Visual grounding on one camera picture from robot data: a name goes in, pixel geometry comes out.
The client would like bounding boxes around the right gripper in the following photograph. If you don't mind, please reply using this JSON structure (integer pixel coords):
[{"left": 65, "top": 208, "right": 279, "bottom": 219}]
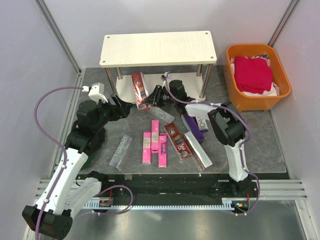
[{"left": 142, "top": 85, "right": 177, "bottom": 108}]

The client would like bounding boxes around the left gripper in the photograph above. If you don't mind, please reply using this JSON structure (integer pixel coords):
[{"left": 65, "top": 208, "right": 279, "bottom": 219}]
[{"left": 92, "top": 93, "right": 133, "bottom": 133}]

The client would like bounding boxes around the silver red toothpaste box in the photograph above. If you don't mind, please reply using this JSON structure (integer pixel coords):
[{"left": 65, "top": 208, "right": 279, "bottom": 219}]
[{"left": 131, "top": 72, "right": 150, "bottom": 111}]

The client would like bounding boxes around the purple toothpaste box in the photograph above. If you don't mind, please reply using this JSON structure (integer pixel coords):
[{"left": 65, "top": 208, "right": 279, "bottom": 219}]
[{"left": 180, "top": 114, "right": 205, "bottom": 144}]

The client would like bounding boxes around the red 3D toothpaste box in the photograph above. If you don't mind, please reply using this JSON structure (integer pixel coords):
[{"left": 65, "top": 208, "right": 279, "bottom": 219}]
[{"left": 164, "top": 122, "right": 192, "bottom": 162}]

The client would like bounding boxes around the white RiO toothpaste box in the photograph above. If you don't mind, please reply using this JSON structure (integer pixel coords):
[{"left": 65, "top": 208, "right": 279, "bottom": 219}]
[{"left": 195, "top": 117, "right": 209, "bottom": 133}]

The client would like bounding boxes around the silver backed toothpaste box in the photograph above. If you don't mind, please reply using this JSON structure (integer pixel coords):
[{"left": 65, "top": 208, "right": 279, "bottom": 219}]
[{"left": 184, "top": 131, "right": 213, "bottom": 170}]

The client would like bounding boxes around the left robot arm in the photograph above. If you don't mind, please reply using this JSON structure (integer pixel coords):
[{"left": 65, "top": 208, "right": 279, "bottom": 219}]
[{"left": 22, "top": 95, "right": 133, "bottom": 240}]

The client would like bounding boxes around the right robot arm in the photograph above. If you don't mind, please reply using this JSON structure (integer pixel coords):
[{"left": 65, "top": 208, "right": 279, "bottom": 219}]
[{"left": 142, "top": 80, "right": 260, "bottom": 197}]

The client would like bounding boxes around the clear Protefix box near shelf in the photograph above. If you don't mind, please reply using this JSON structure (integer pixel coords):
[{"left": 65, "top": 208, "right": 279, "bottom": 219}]
[{"left": 150, "top": 106, "right": 175, "bottom": 124}]

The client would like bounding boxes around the white two-tier shelf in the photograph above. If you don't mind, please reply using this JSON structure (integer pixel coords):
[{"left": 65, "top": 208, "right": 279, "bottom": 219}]
[{"left": 99, "top": 30, "right": 217, "bottom": 103}]

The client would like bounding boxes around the pink box middle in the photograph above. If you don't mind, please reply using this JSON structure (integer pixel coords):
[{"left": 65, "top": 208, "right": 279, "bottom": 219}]
[{"left": 151, "top": 119, "right": 160, "bottom": 154}]

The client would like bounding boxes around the pink box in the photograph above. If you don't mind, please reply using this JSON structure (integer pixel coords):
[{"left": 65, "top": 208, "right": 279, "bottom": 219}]
[
  {"left": 151, "top": 119, "right": 160, "bottom": 154},
  {"left": 142, "top": 131, "right": 152, "bottom": 165},
  {"left": 158, "top": 133, "right": 167, "bottom": 168}
]

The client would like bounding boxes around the pink box left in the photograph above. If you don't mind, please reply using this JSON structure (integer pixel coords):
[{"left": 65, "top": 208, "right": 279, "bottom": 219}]
[{"left": 142, "top": 131, "right": 152, "bottom": 165}]

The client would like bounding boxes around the clear Protefix box front left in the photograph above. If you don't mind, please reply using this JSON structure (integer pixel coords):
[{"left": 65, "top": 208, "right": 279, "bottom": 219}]
[{"left": 109, "top": 135, "right": 133, "bottom": 171}]

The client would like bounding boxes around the pink box right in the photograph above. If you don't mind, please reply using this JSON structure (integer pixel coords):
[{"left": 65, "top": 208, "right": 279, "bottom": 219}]
[{"left": 158, "top": 133, "right": 167, "bottom": 168}]

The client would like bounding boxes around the orange plastic basket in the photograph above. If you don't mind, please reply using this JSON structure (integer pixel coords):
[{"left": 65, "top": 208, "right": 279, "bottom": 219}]
[{"left": 224, "top": 43, "right": 292, "bottom": 112}]

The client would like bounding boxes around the red folded cloth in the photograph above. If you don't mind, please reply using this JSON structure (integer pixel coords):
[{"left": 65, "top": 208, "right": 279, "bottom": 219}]
[{"left": 234, "top": 56, "right": 273, "bottom": 94}]

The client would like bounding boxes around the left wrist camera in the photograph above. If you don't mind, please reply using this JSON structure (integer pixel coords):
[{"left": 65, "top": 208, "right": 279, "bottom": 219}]
[{"left": 82, "top": 82, "right": 109, "bottom": 104}]

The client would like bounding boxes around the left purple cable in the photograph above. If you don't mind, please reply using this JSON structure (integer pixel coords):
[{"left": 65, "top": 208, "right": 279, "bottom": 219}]
[{"left": 33, "top": 86, "right": 134, "bottom": 237}]

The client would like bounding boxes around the purple cable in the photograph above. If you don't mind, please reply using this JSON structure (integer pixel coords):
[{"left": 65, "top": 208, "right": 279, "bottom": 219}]
[
  {"left": 33, "top": 86, "right": 134, "bottom": 237},
  {"left": 162, "top": 72, "right": 261, "bottom": 217}
]

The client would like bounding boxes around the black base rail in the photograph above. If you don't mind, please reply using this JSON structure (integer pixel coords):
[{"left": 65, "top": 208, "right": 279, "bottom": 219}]
[{"left": 78, "top": 171, "right": 260, "bottom": 199}]

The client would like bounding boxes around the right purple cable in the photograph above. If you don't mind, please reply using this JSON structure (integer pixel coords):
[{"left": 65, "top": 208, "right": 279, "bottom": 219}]
[{"left": 162, "top": 72, "right": 261, "bottom": 217}]

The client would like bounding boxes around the slotted cable duct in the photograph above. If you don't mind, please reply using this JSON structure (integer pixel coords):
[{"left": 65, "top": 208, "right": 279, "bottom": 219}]
[{"left": 82, "top": 199, "right": 249, "bottom": 212}]

